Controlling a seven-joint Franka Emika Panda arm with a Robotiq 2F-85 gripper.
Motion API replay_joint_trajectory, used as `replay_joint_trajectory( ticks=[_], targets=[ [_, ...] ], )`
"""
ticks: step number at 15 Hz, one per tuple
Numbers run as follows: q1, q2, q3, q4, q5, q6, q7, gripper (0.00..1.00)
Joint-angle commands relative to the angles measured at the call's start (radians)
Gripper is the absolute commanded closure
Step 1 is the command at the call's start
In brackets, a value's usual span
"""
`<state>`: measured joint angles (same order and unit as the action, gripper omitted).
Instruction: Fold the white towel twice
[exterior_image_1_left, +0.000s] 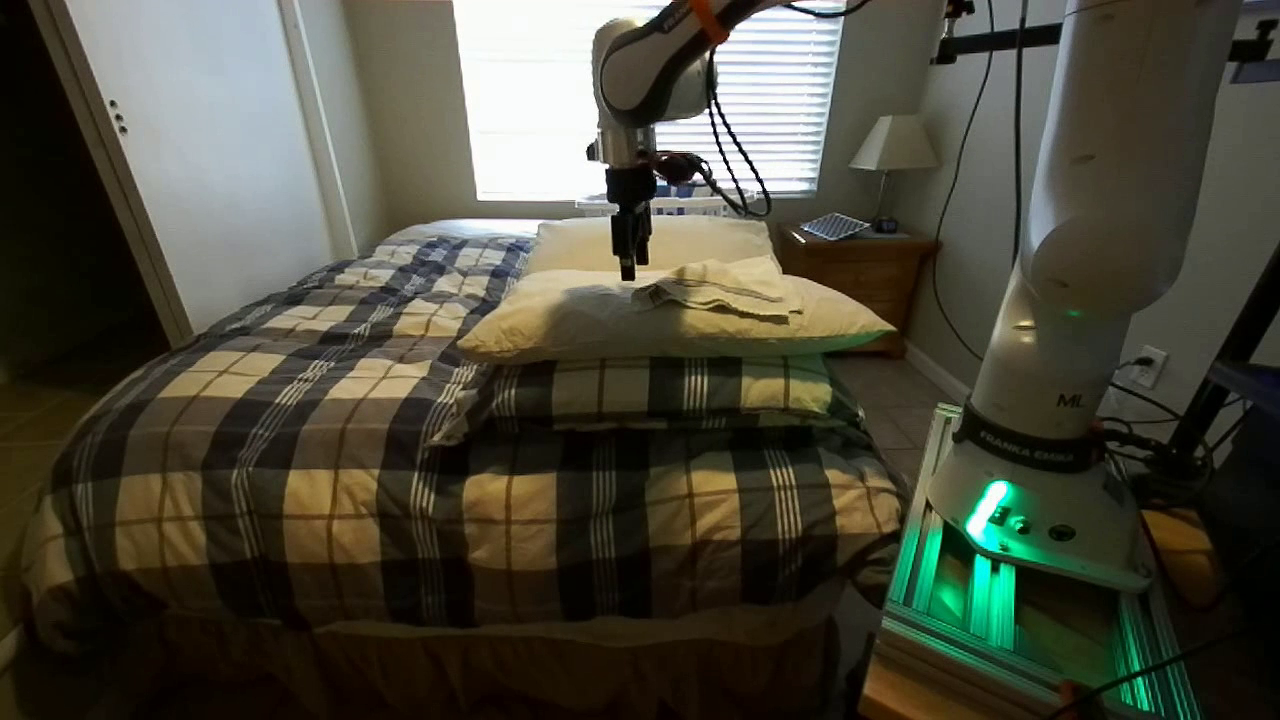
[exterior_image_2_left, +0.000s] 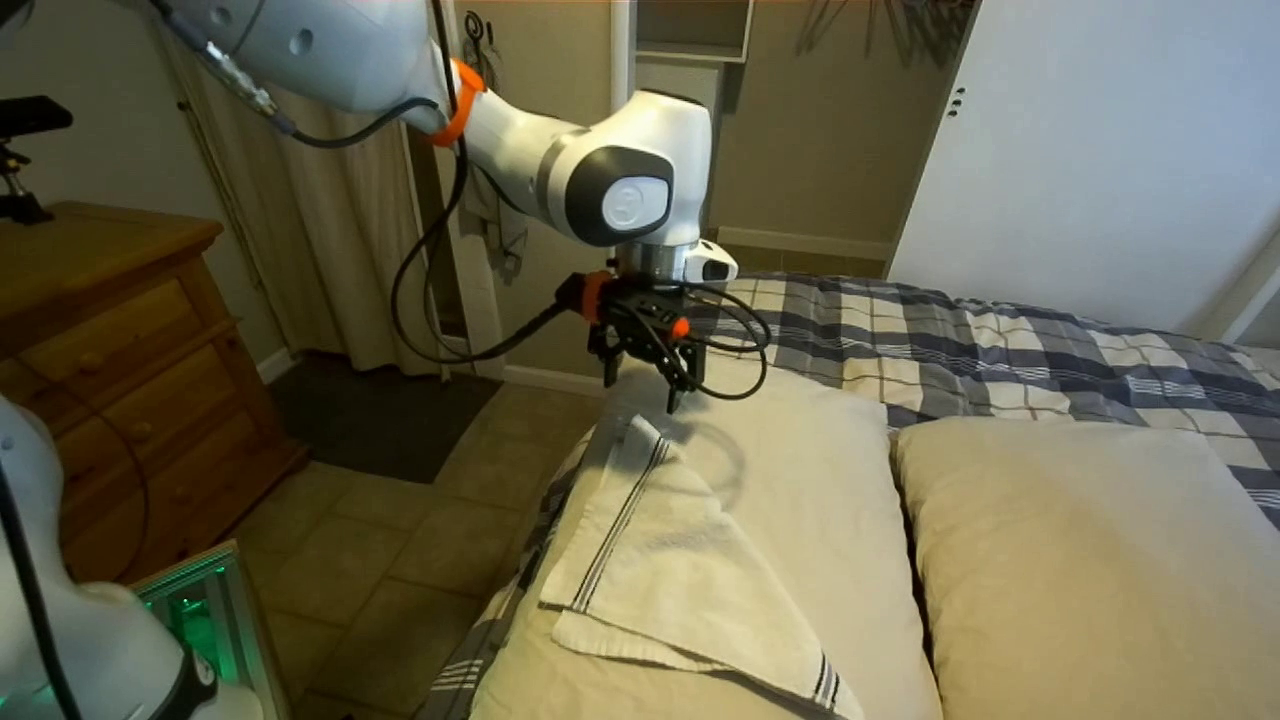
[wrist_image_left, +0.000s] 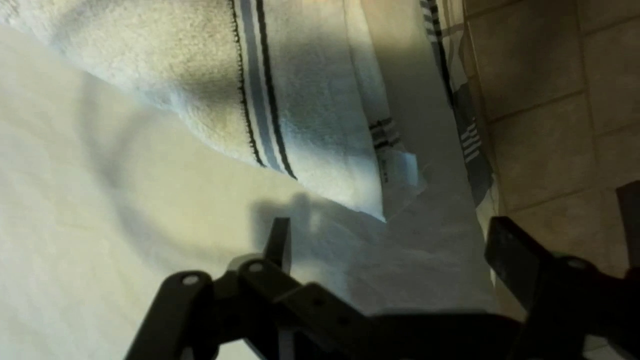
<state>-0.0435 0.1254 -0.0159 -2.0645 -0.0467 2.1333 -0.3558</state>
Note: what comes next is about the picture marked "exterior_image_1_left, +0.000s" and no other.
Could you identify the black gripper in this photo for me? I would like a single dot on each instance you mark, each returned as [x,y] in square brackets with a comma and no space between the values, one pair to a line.
[631,184]

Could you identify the white towel with stripes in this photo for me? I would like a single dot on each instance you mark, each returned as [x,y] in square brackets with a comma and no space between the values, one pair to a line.
[735,287]

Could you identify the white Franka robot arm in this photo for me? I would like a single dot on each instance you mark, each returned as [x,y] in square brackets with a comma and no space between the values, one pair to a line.
[1123,172]

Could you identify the beige pillow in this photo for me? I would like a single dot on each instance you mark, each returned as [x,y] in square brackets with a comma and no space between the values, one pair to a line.
[572,323]
[572,244]

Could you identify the plaid pillow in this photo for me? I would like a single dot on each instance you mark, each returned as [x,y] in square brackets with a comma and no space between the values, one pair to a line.
[665,385]

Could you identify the white window blinds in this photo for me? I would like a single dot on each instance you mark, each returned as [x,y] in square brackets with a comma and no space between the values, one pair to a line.
[533,93]

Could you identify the book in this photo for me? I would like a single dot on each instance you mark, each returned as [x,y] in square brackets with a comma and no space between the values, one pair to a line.
[834,225]

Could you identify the wooden nightstand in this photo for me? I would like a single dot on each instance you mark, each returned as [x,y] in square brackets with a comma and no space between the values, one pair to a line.
[865,273]

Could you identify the white table lamp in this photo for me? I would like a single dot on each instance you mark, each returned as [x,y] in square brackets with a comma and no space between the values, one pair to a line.
[890,145]

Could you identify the plaid covered bed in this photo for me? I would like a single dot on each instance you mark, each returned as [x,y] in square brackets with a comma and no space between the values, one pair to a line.
[294,452]

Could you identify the brown bed skirt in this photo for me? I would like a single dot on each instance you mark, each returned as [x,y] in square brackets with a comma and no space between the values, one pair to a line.
[533,664]

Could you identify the white closet door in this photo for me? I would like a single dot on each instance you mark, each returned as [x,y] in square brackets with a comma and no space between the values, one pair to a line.
[202,160]

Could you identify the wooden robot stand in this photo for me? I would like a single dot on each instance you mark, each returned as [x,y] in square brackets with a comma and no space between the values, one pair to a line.
[907,702]

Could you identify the black metal stand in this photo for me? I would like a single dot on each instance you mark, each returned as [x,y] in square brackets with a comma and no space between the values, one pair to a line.
[1234,355]

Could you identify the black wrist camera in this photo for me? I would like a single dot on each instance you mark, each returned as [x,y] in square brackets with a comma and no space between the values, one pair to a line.
[676,166]

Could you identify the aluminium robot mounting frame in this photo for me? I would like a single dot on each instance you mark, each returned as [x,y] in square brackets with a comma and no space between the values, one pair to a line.
[986,625]

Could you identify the white wall outlet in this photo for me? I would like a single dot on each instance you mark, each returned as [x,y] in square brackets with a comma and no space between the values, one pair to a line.
[1150,360]

